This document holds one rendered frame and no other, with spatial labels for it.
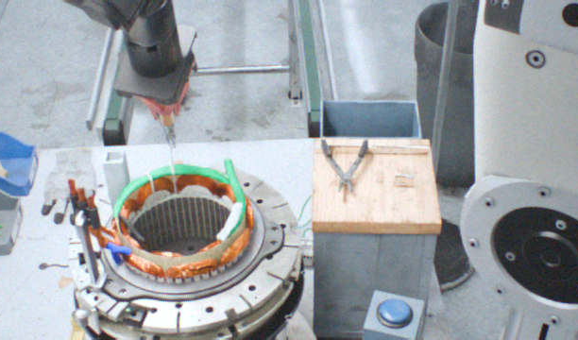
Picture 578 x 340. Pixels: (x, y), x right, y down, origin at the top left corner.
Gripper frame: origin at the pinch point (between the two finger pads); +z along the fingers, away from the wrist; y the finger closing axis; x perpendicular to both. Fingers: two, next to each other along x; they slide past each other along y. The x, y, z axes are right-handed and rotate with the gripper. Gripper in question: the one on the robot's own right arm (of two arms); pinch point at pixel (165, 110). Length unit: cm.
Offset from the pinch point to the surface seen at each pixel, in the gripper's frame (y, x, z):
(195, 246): -0.5, 10.5, 17.9
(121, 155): 7.4, 6.0, 1.7
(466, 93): -100, -92, 82
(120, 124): 7, -60, 45
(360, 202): -25.7, 13.0, 13.8
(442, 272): -80, -56, 121
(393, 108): -39.9, -9.9, 15.6
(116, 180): 8.7, 7.7, 4.6
